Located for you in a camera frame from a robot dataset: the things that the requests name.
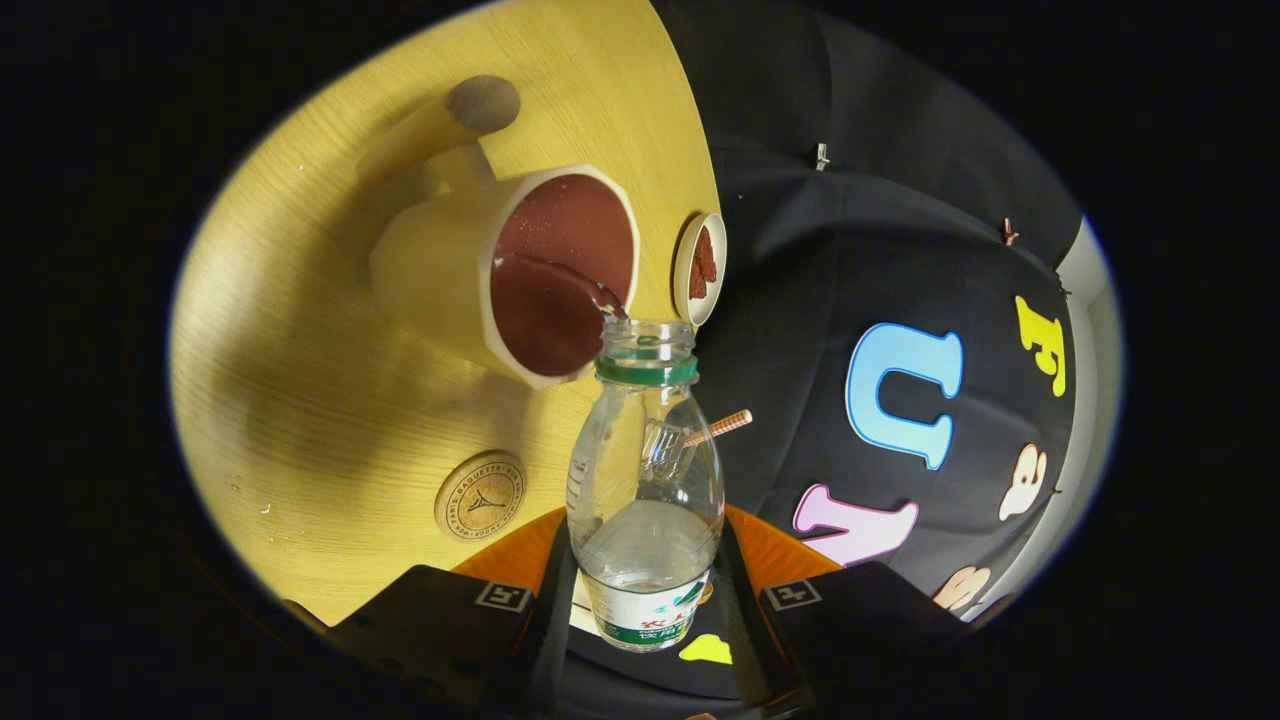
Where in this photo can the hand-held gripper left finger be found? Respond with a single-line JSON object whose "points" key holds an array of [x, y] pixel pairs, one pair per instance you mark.
{"points": [[450, 630]]}

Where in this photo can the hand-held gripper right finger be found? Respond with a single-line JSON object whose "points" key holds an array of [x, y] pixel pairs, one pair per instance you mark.
{"points": [[860, 630]]}

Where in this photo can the round wooden coaster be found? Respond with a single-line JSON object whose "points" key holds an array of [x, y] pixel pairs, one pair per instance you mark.
{"points": [[480, 497]]}

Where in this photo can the clear plastic juice bottle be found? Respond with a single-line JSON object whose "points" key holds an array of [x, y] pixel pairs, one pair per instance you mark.
{"points": [[645, 560]]}

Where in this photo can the pink striped straw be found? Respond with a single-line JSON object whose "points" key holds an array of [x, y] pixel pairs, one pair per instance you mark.
{"points": [[725, 424]]}

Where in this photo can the wooden table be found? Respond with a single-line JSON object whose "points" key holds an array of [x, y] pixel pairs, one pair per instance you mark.
{"points": [[300, 400]]}

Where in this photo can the small white plate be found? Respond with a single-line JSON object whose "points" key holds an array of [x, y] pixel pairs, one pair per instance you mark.
{"points": [[683, 290]]}

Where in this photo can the black backdrop cloth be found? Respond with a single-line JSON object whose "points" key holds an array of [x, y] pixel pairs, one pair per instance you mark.
{"points": [[800, 250]]}

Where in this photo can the brown cookie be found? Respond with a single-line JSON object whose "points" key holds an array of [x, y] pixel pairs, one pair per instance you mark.
{"points": [[707, 255], [696, 280]]}

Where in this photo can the pink clip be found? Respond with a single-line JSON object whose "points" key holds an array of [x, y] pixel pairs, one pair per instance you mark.
{"points": [[1010, 232]]}

